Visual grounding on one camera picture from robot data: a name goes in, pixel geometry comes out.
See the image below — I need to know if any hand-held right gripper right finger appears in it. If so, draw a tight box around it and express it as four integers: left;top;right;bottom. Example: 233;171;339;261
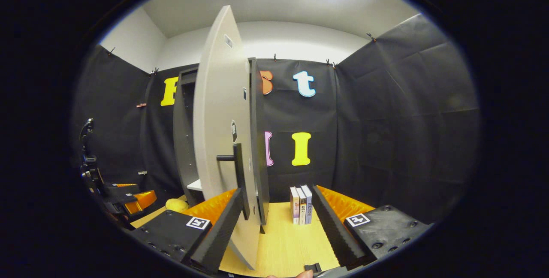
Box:
311;185;431;270

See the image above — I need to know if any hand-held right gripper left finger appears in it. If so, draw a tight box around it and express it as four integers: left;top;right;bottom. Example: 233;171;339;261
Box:
131;188;245;274

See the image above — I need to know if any yellow coaster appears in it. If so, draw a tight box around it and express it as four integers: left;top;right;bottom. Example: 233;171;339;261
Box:
165;198;190;214

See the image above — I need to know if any black door handle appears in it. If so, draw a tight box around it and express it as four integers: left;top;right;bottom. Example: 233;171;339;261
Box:
216;143;251;221

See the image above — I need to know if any beige cabinet door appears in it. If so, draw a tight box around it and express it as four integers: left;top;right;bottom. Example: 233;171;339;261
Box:
192;5;263;271

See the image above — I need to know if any dark grey cabinet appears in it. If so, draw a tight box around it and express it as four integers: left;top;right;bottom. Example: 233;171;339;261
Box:
172;57;271;233

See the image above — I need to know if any book with blue spine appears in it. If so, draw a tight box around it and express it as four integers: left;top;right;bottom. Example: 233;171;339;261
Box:
301;184;313;224

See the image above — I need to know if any book with white spine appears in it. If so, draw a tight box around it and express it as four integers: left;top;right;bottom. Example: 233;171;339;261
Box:
296;187;308;225

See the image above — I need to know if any book with pink spine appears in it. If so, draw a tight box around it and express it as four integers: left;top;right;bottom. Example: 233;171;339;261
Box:
290;186;300;225

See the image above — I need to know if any black backdrop cloth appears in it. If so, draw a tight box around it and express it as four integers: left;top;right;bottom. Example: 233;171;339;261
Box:
72;13;480;227

